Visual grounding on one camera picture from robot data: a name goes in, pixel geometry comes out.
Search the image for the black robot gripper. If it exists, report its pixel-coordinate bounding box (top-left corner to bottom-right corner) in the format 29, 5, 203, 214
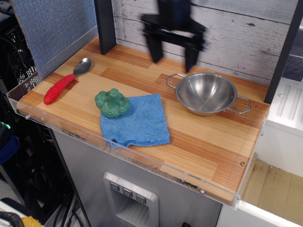
141, 0, 206, 72

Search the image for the stainless steel mixing bowl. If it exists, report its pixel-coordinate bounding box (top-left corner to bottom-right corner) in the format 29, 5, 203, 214
166, 72, 251, 116

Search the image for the blue folded cloth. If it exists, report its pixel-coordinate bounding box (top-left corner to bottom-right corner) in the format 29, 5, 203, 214
100, 94, 170, 149

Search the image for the green toy broccoli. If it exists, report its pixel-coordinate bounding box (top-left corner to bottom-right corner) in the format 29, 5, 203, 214
95, 88, 131, 118

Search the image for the blue fabric panel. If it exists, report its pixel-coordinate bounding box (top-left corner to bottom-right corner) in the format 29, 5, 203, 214
10, 0, 98, 79

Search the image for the silver toy fridge cabinet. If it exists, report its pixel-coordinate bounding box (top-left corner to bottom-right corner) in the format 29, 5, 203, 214
54, 132, 222, 227

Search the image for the black plastic crate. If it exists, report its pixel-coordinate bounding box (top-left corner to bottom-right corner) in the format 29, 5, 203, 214
0, 26, 36, 85

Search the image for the grey water dispenser panel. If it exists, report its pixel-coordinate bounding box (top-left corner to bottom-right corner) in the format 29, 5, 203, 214
103, 172, 159, 227

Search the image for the white toy sink counter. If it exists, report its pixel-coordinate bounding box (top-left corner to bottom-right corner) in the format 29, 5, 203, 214
217, 78, 303, 227

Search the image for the yellow object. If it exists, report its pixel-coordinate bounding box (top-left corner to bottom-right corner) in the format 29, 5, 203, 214
21, 216, 42, 227

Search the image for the black left vertical post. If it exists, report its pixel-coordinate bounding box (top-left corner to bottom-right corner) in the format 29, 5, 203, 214
94, 0, 116, 55

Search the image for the black vertical post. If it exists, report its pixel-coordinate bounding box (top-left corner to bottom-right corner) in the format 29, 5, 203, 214
94, 0, 116, 55
264, 0, 303, 104

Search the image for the red handled metal spoon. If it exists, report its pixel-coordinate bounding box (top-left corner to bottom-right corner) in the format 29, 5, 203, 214
44, 58, 92, 105

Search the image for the black right vertical post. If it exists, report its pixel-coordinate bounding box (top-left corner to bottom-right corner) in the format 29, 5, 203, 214
264, 0, 303, 104

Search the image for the clear acrylic guard rail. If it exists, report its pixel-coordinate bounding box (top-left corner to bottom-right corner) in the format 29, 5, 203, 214
6, 26, 268, 210

